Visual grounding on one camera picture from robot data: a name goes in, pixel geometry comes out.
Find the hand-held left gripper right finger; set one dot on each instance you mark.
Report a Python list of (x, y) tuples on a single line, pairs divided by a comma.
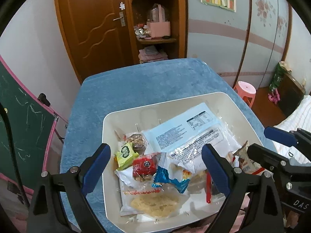
[(216, 170)]

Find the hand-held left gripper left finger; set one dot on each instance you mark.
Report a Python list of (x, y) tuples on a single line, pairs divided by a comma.
[(96, 170)]

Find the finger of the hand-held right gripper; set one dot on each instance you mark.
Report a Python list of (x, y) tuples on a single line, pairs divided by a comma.
[(264, 157), (279, 136)]

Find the green snack packet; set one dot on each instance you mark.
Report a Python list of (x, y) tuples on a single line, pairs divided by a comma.
[(125, 155)]

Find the small red snack packet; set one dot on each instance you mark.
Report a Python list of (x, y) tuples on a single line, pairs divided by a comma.
[(144, 166)]

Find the blue foil snack wrapper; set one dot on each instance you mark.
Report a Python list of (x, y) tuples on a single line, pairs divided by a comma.
[(167, 177)]

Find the clear nut brittle packet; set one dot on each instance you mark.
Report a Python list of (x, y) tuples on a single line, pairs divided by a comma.
[(136, 140)]

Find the clear packet with white contents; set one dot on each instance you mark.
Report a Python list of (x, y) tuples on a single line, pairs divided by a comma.
[(175, 133)]

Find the white plastic tray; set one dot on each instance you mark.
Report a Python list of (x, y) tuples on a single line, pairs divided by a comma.
[(218, 109)]

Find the clear rice cracker packet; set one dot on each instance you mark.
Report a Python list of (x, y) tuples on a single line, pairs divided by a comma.
[(153, 203)]

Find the white quilt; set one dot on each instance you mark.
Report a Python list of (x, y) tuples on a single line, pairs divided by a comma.
[(302, 116)]

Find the dark wooden furniture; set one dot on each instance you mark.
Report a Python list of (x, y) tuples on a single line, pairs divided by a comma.
[(290, 94)]

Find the pink plastic stool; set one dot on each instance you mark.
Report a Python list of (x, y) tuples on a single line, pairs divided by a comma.
[(245, 88)]

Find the green printed bag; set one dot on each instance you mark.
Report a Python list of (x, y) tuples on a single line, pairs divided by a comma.
[(278, 77)]

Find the black easel knob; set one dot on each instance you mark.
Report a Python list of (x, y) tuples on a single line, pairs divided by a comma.
[(43, 99)]

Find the blue tablecloth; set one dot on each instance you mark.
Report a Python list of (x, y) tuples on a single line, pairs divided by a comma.
[(145, 85)]

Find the wardrobe with flowered sliding doors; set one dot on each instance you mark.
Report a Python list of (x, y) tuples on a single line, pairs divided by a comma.
[(218, 41)]

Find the pile of folded pink clothes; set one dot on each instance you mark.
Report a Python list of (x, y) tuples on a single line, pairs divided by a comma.
[(151, 54)]

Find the brown wooden door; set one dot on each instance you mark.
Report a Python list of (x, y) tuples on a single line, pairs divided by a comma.
[(97, 29)]

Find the heap of foil wrappers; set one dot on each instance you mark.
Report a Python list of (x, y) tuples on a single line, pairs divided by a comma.
[(141, 30)]

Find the wooden corner shelf cabinet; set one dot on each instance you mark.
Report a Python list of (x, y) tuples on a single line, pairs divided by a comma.
[(181, 17)]

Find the white door hook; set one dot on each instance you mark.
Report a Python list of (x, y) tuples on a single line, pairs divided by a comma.
[(121, 6)]

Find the green chalkboard with pink frame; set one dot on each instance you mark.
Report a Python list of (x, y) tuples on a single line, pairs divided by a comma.
[(24, 114)]

